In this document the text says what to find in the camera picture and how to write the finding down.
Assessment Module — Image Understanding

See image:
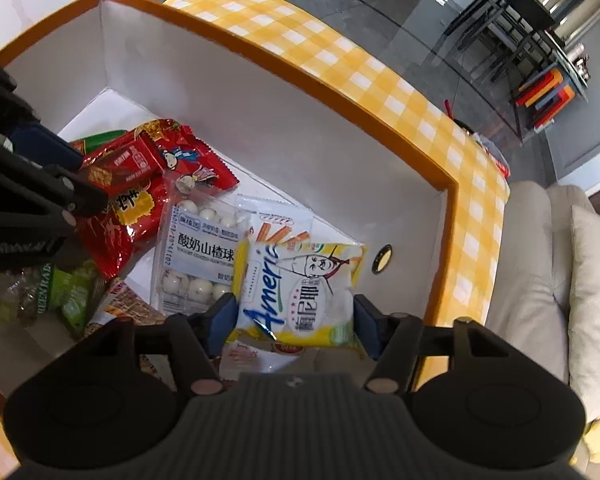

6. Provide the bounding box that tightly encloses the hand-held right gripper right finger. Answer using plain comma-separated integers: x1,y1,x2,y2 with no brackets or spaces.
353,295,513,395

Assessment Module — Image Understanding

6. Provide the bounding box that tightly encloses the waffle print snack packet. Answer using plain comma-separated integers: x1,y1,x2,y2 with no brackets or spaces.
85,277,167,342

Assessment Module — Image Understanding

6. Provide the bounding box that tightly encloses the red white plastic bag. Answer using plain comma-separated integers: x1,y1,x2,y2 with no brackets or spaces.
472,130,512,181

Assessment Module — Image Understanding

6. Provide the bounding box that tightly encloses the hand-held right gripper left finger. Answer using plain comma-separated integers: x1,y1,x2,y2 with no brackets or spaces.
75,294,238,396

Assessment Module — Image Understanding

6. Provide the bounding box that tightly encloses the yellow white snack packet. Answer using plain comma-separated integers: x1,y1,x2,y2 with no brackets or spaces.
227,241,368,353

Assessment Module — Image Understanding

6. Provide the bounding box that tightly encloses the yellow checked tablecloth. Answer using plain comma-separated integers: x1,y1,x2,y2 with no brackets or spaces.
0,0,511,466

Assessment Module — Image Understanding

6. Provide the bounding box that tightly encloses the black dining chair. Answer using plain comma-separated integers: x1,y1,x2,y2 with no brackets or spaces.
445,0,561,78

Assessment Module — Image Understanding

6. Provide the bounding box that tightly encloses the grey sofa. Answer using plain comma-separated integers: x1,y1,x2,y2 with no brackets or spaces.
485,180,600,466

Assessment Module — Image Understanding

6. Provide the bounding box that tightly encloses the dining table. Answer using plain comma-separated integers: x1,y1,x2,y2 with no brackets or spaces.
482,0,592,106

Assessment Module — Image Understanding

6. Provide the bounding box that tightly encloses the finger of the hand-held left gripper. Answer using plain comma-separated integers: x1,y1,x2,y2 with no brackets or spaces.
0,129,109,233
0,49,86,171

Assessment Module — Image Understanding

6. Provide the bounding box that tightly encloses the large red snack packet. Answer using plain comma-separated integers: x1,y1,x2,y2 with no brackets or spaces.
75,119,238,281

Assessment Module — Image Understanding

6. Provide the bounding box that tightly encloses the dark green snack packet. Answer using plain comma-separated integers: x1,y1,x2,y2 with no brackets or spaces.
70,130,129,156

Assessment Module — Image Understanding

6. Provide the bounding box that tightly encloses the clear white ball snack packet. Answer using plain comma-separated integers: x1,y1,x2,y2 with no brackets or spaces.
150,195,253,316

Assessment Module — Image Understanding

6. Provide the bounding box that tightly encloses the small red snack packet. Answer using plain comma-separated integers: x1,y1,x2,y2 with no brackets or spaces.
77,142,167,197

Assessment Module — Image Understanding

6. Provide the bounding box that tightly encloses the orange plastic stool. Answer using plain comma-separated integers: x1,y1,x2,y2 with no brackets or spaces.
530,85,578,134

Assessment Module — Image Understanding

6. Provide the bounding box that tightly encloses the orange cardboard box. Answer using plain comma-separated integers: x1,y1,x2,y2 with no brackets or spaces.
0,0,461,403

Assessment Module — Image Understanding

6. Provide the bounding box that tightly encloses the white stick snack packet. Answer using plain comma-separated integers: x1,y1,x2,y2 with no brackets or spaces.
222,195,315,376

